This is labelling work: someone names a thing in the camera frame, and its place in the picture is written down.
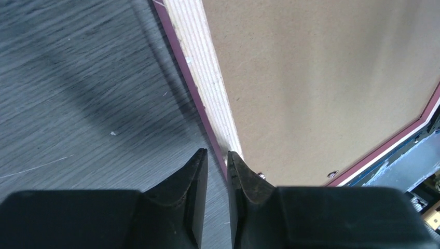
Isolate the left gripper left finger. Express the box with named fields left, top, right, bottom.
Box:
left=1, top=149, right=208, bottom=248

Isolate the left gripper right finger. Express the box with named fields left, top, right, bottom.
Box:
left=227, top=151, right=439, bottom=248

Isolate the pink wooden picture frame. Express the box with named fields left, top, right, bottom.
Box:
left=151, top=0, right=440, bottom=188

